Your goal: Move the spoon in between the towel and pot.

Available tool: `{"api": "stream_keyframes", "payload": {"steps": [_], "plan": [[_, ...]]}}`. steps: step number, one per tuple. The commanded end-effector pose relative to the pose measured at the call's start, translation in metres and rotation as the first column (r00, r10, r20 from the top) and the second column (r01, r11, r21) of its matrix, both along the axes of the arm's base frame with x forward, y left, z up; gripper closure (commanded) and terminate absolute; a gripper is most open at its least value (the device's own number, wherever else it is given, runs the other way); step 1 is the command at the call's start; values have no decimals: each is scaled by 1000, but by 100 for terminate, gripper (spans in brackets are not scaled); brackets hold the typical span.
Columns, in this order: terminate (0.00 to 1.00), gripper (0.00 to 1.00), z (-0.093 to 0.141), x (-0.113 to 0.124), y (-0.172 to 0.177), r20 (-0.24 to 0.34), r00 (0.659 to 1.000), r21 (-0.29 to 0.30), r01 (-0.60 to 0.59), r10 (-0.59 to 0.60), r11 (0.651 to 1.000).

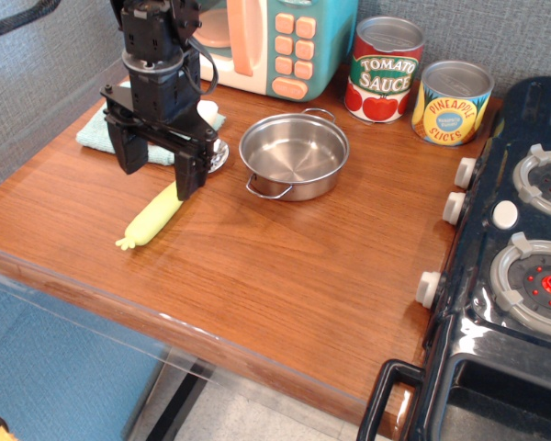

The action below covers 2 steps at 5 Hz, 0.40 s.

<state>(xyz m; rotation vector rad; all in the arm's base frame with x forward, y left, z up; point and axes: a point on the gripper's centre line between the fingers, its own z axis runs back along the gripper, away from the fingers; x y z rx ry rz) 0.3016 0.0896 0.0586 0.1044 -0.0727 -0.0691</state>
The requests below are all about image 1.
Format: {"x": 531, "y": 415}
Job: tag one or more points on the stainless steel pot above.
{"x": 294, "y": 156}

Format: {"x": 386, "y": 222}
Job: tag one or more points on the black toy stove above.
{"x": 486, "y": 374}

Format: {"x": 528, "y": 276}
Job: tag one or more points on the plush mushroom toy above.
{"x": 208, "y": 111}

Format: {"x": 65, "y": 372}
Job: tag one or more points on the light teal towel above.
{"x": 95, "y": 135}

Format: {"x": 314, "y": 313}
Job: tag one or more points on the spoon with yellow handle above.
{"x": 151, "y": 220}

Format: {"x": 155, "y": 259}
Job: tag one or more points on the tomato sauce can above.
{"x": 386, "y": 57}

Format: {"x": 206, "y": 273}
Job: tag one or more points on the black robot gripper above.
{"x": 160, "y": 107}

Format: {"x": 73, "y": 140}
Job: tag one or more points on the teal toy microwave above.
{"x": 284, "y": 49}

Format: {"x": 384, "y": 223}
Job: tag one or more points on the pineapple slices can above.
{"x": 452, "y": 100}

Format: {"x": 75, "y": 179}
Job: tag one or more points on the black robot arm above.
{"x": 158, "y": 30}

